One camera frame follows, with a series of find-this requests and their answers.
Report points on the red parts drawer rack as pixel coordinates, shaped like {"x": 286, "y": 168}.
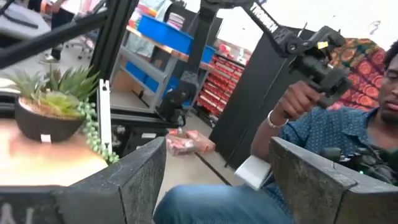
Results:
{"x": 220, "y": 84}

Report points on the pink wrapped package bundle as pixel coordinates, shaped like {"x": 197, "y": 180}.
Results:
{"x": 189, "y": 144}

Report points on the large blue storage bin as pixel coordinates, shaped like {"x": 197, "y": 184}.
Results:
{"x": 164, "y": 34}

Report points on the yellow tape tag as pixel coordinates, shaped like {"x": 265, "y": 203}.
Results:
{"x": 322, "y": 45}

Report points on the succulent in black pot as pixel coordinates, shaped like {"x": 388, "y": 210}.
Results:
{"x": 46, "y": 124}

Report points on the person's hand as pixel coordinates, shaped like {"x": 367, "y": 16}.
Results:
{"x": 295, "y": 99}

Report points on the grey metal workbench shelf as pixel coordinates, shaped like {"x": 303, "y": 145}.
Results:
{"x": 166, "y": 84}

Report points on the person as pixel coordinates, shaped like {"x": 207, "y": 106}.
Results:
{"x": 326, "y": 133}
{"x": 60, "y": 28}

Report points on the large black panel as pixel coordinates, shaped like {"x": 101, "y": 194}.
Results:
{"x": 248, "y": 109}

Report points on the person's forearm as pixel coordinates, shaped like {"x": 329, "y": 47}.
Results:
{"x": 264, "y": 140}

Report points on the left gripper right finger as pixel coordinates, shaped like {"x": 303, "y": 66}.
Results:
{"x": 326, "y": 196}

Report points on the white rectangular block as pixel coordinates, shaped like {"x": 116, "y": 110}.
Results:
{"x": 253, "y": 171}

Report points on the office swivel chair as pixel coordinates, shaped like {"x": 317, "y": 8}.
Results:
{"x": 84, "y": 43}

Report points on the small blue storage bin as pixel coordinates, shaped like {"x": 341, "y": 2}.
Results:
{"x": 208, "y": 54}

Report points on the white aluminium post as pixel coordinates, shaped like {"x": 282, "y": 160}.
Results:
{"x": 104, "y": 115}

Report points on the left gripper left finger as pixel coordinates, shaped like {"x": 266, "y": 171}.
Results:
{"x": 77, "y": 199}

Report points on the colourful patterned tapestry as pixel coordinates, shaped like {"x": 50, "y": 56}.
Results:
{"x": 367, "y": 77}

